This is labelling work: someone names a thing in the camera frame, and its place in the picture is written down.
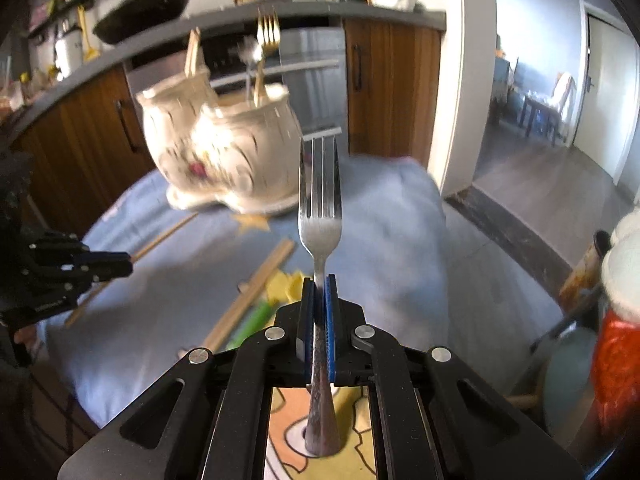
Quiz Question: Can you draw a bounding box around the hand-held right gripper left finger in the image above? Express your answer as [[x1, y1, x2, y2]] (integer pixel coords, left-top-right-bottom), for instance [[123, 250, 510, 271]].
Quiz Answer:
[[57, 275, 321, 480]]

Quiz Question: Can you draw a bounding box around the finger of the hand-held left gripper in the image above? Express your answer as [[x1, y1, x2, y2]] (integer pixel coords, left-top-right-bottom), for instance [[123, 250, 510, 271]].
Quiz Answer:
[[77, 251, 134, 267], [82, 265, 135, 284]]

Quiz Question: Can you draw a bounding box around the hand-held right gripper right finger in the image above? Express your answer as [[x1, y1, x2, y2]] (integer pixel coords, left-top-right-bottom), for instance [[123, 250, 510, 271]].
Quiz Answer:
[[324, 274, 587, 480]]

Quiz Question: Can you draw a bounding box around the silver fork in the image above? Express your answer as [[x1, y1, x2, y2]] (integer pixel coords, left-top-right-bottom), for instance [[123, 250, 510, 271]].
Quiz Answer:
[[298, 135, 344, 459]]

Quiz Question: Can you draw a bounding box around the floral ceramic utensil holder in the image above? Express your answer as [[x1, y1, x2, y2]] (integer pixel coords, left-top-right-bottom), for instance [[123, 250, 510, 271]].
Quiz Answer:
[[136, 67, 304, 217]]

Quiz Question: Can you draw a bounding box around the silver spoon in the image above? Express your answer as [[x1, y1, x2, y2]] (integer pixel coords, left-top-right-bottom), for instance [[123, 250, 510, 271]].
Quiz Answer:
[[239, 37, 266, 102]]

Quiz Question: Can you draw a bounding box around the gold fork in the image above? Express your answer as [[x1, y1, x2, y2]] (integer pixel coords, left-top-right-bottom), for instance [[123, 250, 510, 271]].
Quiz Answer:
[[254, 7, 282, 107]]

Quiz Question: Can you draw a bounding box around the blue cartoon printed tablecloth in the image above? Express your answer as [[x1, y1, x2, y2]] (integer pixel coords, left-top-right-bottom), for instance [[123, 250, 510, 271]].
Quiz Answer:
[[37, 155, 566, 480]]

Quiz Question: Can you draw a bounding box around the wide wooden cabinet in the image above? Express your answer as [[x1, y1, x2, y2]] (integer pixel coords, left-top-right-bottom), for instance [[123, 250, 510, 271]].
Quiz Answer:
[[10, 65, 157, 242]]

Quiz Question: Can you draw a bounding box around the yellow kitchen brush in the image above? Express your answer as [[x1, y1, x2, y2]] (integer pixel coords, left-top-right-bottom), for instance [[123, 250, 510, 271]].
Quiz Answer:
[[77, 6, 102, 57]]

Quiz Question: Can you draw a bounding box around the grey kitchen countertop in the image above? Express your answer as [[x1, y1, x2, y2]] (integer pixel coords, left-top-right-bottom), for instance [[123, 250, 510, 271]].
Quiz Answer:
[[0, 0, 447, 126]]

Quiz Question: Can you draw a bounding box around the narrow wooden cabinet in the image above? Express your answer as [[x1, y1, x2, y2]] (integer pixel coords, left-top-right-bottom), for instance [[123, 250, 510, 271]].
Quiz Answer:
[[343, 19, 444, 167]]

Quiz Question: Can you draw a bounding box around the stainless steel built-in oven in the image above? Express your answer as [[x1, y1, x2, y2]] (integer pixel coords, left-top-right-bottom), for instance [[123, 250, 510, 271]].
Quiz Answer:
[[124, 26, 347, 156]]

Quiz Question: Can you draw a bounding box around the pale green container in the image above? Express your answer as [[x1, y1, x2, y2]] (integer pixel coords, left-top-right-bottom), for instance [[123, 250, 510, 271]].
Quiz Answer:
[[541, 326, 602, 432]]

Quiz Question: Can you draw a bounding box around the red textured container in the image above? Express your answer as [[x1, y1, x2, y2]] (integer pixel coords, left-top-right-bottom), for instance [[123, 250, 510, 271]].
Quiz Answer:
[[589, 309, 640, 442]]

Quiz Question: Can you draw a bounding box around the white fluffy cloth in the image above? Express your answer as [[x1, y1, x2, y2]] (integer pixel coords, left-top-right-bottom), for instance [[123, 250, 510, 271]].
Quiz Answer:
[[599, 204, 640, 322]]

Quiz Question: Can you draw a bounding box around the wooden chair with clothes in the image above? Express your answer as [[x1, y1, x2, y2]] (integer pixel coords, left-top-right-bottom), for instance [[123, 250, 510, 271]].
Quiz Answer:
[[519, 72, 575, 147]]

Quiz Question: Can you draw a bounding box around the white bowl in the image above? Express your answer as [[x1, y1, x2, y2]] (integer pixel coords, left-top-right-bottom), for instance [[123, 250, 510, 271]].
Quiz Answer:
[[367, 0, 419, 12]]

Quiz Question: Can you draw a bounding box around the white door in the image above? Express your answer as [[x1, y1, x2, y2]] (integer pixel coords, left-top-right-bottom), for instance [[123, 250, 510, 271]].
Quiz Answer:
[[579, 1, 640, 187]]

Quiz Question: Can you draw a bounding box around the black cabinet handle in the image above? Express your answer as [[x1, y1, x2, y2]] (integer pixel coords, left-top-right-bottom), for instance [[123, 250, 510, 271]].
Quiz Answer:
[[115, 100, 141, 155]]

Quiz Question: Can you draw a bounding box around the black wok with wooden handle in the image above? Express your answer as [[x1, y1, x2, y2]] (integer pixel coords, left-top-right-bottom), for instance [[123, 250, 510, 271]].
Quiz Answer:
[[92, 0, 202, 46]]

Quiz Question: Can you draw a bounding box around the black wall shelf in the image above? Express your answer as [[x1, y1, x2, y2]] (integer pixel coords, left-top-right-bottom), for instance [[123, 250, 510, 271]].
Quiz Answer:
[[27, 0, 99, 37]]

